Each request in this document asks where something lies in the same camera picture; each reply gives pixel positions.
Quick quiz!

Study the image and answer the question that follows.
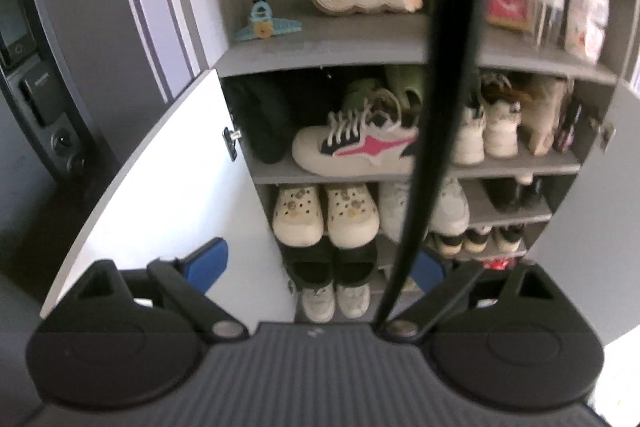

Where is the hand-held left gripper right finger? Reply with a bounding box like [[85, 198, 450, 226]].
[[385, 252, 559, 341]]

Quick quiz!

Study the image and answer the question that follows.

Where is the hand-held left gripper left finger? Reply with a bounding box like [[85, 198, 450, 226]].
[[75, 238, 249, 341]]

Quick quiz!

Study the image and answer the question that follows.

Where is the chunky cream sneaker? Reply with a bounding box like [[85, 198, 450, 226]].
[[299, 284, 336, 324], [335, 282, 371, 319]]

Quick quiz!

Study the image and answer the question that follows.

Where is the cream clog with charms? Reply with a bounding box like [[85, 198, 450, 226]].
[[272, 184, 324, 246], [324, 183, 379, 249]]

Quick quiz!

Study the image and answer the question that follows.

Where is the grey shoe cabinet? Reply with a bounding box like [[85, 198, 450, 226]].
[[209, 0, 626, 324]]

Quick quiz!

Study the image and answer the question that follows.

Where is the black and beige sneaker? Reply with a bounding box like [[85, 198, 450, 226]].
[[462, 227, 494, 254], [494, 224, 526, 253], [426, 231, 464, 256]]

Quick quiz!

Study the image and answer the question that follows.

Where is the red sneaker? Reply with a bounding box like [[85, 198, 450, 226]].
[[479, 256, 522, 271]]

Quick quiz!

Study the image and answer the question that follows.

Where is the black shoe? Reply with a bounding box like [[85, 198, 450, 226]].
[[481, 174, 544, 214]]

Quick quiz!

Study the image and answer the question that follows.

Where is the white high-top sneaker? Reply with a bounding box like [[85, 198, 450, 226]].
[[481, 74, 522, 158], [451, 101, 486, 166]]

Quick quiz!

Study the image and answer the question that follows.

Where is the white and pink sneaker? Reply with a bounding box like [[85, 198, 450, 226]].
[[292, 104, 421, 176]]

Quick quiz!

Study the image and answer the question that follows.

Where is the dark shoe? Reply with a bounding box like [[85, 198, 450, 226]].
[[227, 76, 292, 166]]

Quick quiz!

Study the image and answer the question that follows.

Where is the dark entrance door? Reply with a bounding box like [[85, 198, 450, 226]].
[[0, 0, 108, 289]]

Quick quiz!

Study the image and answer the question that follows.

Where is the green shoe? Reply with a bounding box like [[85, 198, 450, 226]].
[[344, 66, 427, 118]]

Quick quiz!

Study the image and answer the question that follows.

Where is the beige boot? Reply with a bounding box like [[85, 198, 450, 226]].
[[519, 74, 574, 156]]

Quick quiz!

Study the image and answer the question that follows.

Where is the black door lock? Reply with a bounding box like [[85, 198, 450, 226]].
[[0, 0, 97, 180]]

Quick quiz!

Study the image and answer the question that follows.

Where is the blue hair claw clip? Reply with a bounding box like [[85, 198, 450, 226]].
[[232, 1, 304, 43]]

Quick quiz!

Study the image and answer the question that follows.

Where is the clear plastic packet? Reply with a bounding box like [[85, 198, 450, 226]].
[[529, 0, 567, 48]]

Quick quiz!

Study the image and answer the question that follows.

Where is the white tissue pack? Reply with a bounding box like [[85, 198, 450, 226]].
[[564, 0, 611, 66]]

